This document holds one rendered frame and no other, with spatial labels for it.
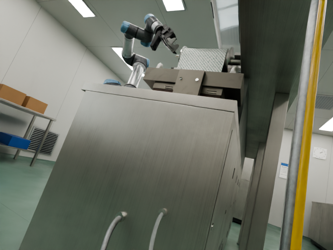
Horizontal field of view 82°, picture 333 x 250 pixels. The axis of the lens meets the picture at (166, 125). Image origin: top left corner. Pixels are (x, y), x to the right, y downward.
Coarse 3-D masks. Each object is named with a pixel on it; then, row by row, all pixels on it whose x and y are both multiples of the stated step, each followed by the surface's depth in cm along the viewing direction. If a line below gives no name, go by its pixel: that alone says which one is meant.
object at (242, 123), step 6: (246, 78) 89; (246, 84) 88; (246, 90) 87; (246, 96) 91; (246, 102) 99; (240, 108) 86; (246, 108) 108; (240, 114) 85; (246, 114) 118; (240, 120) 85; (246, 120) 131; (240, 126) 93; (246, 126) 148; (240, 132) 100; (240, 138) 109; (240, 144) 120; (240, 150) 133
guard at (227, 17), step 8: (216, 0) 147; (224, 0) 138; (232, 0) 131; (216, 8) 154; (224, 8) 145; (232, 8) 137; (224, 16) 152; (232, 16) 143; (224, 24) 161; (232, 24) 151; (224, 32) 170; (232, 32) 159; (224, 40) 180; (232, 40) 168; (224, 48) 192
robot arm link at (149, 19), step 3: (147, 15) 124; (150, 15) 123; (153, 15) 124; (144, 18) 125; (147, 18) 123; (150, 18) 122; (153, 18) 121; (156, 18) 123; (144, 21) 127; (147, 21) 123; (150, 21) 121; (153, 21) 120; (147, 24) 124; (150, 24) 121; (147, 27) 125; (150, 27) 122; (147, 30) 126; (150, 30) 125
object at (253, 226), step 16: (288, 96) 91; (272, 112) 91; (272, 128) 89; (272, 144) 87; (256, 160) 182; (272, 160) 85; (256, 176) 178; (272, 176) 83; (256, 192) 86; (272, 192) 81; (256, 208) 82; (256, 224) 80; (240, 240) 167; (256, 240) 78
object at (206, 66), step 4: (180, 64) 102; (184, 64) 101; (188, 64) 101; (192, 64) 100; (196, 64) 99; (200, 64) 98; (204, 64) 97; (208, 64) 96; (212, 64) 96; (216, 64) 95; (220, 64) 94; (184, 68) 101; (188, 68) 100; (192, 68) 99; (196, 68) 98; (200, 68) 97; (204, 68) 96; (208, 68) 96; (212, 68) 95; (216, 68) 94; (220, 68) 93
